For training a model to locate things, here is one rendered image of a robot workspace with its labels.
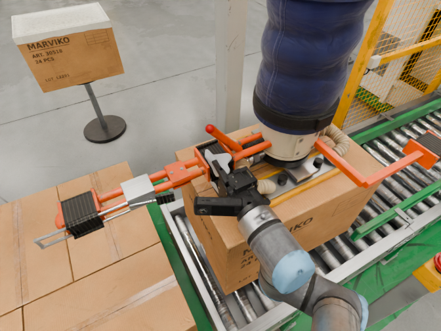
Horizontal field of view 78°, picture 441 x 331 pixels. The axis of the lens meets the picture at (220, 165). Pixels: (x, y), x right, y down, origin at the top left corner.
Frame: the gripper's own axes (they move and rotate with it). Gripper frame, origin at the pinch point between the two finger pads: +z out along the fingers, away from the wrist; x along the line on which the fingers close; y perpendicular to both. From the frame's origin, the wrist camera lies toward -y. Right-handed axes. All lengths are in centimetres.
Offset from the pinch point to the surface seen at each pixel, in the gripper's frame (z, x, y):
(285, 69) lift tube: -3.9, 24.3, 18.5
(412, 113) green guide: 22, -57, 161
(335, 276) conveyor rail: -32, -61, 42
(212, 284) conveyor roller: -9, -66, -4
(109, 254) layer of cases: 26, -67, -40
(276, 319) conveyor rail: -33, -62, 11
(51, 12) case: 200, -19, -26
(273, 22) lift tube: 1.5, 32.6, 17.9
